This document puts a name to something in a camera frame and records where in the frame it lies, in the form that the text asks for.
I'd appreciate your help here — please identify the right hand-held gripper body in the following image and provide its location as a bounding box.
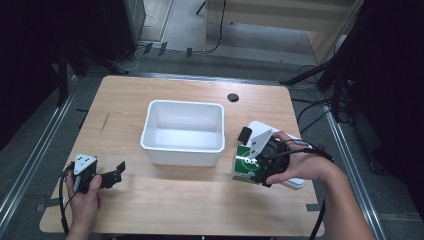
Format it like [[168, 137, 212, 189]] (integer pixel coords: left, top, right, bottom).
[[248, 129, 292, 188]]

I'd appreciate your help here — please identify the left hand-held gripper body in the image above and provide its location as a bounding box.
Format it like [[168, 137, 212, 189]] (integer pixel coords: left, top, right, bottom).
[[60, 153, 101, 195]]

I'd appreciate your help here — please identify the green carton box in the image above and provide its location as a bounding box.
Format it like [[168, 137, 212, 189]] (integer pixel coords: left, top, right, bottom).
[[231, 143, 268, 185]]

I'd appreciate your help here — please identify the white plastic bin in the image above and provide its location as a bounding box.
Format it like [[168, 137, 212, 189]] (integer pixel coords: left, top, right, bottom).
[[139, 99, 226, 168]]

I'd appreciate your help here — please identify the person's right hand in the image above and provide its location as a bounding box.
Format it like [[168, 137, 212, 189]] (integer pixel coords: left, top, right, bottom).
[[266, 130, 335, 186]]

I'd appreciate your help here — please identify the person's left hand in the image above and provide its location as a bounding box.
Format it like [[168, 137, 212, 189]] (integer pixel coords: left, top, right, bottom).
[[64, 163, 104, 232]]

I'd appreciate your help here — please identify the white plastic lid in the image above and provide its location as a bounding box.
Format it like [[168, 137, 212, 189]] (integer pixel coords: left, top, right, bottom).
[[246, 120, 307, 191]]

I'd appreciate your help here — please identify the dark curtain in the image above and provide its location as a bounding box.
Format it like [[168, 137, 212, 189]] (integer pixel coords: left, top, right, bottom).
[[348, 0, 424, 218], [0, 0, 66, 151]]

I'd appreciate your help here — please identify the light wooden cabinet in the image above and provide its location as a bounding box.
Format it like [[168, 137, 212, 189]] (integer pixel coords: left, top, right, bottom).
[[202, 0, 363, 65]]

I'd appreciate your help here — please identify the thin black stand leg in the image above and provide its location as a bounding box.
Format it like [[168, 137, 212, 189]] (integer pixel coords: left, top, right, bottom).
[[195, 0, 208, 16]]

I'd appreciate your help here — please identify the dark cabinet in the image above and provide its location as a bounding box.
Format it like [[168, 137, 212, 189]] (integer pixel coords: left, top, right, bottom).
[[98, 0, 148, 62]]

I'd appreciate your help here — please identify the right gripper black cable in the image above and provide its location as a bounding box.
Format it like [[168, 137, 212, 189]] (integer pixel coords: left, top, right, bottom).
[[266, 146, 336, 240]]

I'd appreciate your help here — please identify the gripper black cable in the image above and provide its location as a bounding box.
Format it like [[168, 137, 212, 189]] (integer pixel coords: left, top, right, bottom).
[[58, 171, 78, 236], [266, 146, 336, 240]]

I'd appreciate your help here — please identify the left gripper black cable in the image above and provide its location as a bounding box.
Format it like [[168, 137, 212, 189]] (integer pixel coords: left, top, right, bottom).
[[58, 171, 78, 236]]

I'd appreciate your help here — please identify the metal floor rail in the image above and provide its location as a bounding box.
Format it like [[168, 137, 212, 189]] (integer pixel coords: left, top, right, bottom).
[[323, 105, 388, 240], [0, 88, 77, 231]]

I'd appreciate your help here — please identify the black floor cable bundle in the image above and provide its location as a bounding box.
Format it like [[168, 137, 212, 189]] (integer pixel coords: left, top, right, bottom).
[[295, 64, 336, 135]]

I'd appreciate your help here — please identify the white floor cable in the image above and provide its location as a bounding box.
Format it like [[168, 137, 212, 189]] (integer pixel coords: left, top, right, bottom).
[[124, 13, 160, 73]]

